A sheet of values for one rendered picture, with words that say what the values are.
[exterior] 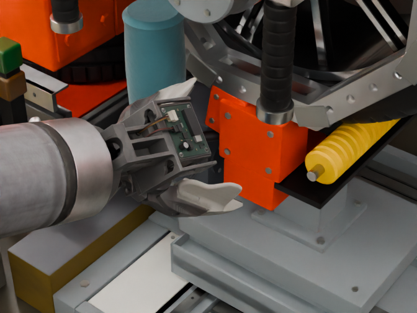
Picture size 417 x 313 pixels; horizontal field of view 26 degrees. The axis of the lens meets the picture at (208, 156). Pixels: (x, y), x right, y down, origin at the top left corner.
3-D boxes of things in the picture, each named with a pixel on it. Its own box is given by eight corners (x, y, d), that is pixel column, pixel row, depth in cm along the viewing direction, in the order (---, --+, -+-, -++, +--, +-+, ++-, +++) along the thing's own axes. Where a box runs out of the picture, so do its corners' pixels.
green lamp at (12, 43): (25, 64, 139) (22, 42, 136) (5, 76, 136) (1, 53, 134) (7, 56, 141) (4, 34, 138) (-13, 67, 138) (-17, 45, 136)
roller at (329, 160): (418, 110, 153) (423, 81, 150) (326, 199, 135) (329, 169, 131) (388, 99, 156) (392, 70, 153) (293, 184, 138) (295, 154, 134)
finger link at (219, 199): (272, 213, 90) (203, 179, 85) (232, 233, 94) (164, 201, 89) (272, 187, 92) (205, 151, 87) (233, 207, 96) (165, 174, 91)
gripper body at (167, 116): (223, 165, 85) (133, 185, 76) (165, 197, 91) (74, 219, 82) (193, 92, 87) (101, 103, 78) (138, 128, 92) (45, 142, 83)
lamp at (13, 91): (28, 92, 142) (25, 70, 139) (9, 104, 139) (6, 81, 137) (11, 84, 144) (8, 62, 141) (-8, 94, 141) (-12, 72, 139)
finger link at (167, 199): (206, 224, 90) (137, 192, 85) (197, 229, 91) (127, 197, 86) (208, 183, 92) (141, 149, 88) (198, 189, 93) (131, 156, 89)
